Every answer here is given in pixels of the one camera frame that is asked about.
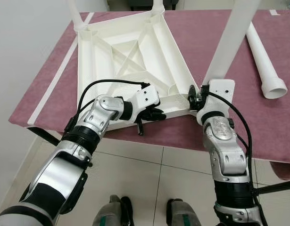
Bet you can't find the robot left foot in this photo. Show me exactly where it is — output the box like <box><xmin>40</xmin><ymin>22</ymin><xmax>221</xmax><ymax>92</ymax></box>
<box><xmin>93</xmin><ymin>195</ymin><xmax>133</xmax><ymax>226</ymax></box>

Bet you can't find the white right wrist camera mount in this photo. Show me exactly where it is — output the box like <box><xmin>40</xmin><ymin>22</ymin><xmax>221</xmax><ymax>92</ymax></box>
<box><xmin>199</xmin><ymin>79</ymin><xmax>236</xmax><ymax>125</ymax></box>

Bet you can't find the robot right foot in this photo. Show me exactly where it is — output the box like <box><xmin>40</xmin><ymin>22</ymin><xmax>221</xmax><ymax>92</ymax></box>
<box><xmin>166</xmin><ymin>199</ymin><xmax>202</xmax><ymax>226</ymax></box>

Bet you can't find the dark grey armchair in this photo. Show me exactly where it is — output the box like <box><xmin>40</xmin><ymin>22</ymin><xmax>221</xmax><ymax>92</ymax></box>
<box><xmin>126</xmin><ymin>0</ymin><xmax>178</xmax><ymax>11</ymax></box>

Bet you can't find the white plastic children table top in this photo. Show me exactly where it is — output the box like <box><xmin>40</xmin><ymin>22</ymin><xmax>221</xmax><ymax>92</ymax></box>
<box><xmin>76</xmin><ymin>12</ymin><xmax>199</xmax><ymax>131</ymax></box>

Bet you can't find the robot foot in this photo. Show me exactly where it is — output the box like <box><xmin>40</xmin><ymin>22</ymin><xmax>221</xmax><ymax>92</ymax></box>
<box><xmin>93</xmin><ymin>195</ymin><xmax>133</xmax><ymax>226</ymax></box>
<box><xmin>166</xmin><ymin>199</ymin><xmax>202</xmax><ymax>226</ymax></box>

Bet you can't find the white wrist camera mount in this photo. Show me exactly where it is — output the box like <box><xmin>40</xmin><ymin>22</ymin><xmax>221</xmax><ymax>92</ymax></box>
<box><xmin>133</xmin><ymin>85</ymin><xmax>160</xmax><ymax>118</ymax></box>
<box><xmin>199</xmin><ymin>79</ymin><xmax>236</xmax><ymax>125</ymax></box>

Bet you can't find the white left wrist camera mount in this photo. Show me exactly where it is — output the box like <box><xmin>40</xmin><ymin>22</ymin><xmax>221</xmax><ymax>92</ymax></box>
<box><xmin>133</xmin><ymin>85</ymin><xmax>160</xmax><ymax>118</ymax></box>

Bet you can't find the black metal table frame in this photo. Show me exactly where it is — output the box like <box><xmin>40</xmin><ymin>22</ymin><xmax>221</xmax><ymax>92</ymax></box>
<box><xmin>27</xmin><ymin>127</ymin><xmax>290</xmax><ymax>196</ymax></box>

